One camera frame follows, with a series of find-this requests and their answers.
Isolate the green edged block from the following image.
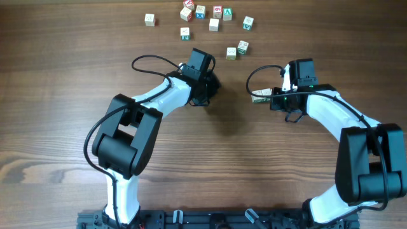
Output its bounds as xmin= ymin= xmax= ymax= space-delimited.
xmin=251 ymin=90 xmax=263 ymax=103
xmin=261 ymin=88 xmax=272 ymax=102
xmin=180 ymin=27 xmax=191 ymax=41

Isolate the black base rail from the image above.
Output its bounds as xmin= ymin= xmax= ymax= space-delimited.
xmin=76 ymin=208 xmax=360 ymax=229

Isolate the red letter block top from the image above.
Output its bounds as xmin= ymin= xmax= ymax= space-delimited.
xmin=183 ymin=0 xmax=195 ymax=11

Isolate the camera black cable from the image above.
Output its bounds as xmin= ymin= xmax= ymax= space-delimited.
xmin=83 ymin=54 xmax=182 ymax=229
xmin=245 ymin=64 xmax=390 ymax=225

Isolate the red number nine block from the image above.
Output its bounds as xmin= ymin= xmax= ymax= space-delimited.
xmin=213 ymin=5 xmax=223 ymax=19

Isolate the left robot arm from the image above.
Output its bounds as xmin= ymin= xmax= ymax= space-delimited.
xmin=83 ymin=48 xmax=221 ymax=228

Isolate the red edged wooden block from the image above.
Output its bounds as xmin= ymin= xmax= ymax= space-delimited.
xmin=180 ymin=7 xmax=193 ymax=22

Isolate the plain wooden centre block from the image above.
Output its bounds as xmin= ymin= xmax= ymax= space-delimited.
xmin=209 ymin=18 xmax=219 ymax=32

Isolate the left camera black cable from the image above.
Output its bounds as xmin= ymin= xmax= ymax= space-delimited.
xmin=83 ymin=54 xmax=182 ymax=229

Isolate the green A letter block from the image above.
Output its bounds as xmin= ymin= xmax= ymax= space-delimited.
xmin=223 ymin=8 xmax=233 ymax=21

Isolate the plain block far left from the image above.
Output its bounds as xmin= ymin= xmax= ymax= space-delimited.
xmin=144 ymin=13 xmax=156 ymax=27

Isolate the right camera black cable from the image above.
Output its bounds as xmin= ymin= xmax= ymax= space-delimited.
xmin=245 ymin=64 xmax=390 ymax=225

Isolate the blue X letter block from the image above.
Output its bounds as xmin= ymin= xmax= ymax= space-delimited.
xmin=195 ymin=5 xmax=206 ymax=19

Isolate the green V letter block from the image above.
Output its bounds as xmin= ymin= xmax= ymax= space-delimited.
xmin=242 ymin=16 xmax=254 ymax=31

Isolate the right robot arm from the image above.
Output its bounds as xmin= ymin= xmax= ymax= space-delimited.
xmin=270 ymin=59 xmax=406 ymax=227

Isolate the green Z letter block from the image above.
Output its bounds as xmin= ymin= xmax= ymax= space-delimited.
xmin=237 ymin=41 xmax=249 ymax=55

